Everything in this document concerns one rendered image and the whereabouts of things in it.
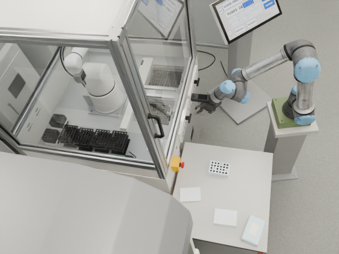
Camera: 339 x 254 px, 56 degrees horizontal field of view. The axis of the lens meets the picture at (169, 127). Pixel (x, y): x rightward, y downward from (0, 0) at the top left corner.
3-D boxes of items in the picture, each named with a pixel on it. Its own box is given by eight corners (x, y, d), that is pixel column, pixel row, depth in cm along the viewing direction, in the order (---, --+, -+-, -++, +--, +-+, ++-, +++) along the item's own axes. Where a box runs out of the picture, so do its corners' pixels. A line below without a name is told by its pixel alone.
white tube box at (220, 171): (230, 166, 203) (230, 163, 200) (228, 177, 199) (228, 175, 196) (210, 163, 206) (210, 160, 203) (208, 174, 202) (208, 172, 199)
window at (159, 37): (192, 57, 228) (177, -91, 149) (165, 163, 184) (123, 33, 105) (191, 57, 228) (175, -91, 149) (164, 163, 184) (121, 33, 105)
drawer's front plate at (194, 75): (198, 74, 241) (197, 64, 232) (190, 105, 226) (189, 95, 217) (195, 74, 242) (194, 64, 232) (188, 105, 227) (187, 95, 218)
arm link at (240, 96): (250, 84, 185) (234, 78, 181) (251, 100, 179) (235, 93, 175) (241, 92, 191) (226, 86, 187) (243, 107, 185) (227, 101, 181)
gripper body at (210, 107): (210, 115, 196) (221, 106, 186) (198, 109, 193) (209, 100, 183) (212, 105, 199) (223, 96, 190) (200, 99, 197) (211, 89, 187)
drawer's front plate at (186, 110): (190, 108, 225) (189, 98, 216) (182, 142, 210) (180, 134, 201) (187, 107, 226) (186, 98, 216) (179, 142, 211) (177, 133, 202)
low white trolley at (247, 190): (260, 195, 267) (273, 152, 204) (254, 274, 235) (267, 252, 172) (192, 185, 280) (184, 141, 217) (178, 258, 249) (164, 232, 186)
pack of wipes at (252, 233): (249, 215, 184) (249, 213, 181) (265, 222, 181) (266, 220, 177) (240, 240, 178) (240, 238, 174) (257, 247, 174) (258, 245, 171)
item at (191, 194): (200, 188, 198) (200, 187, 196) (201, 201, 193) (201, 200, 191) (180, 189, 199) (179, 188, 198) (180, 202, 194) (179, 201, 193)
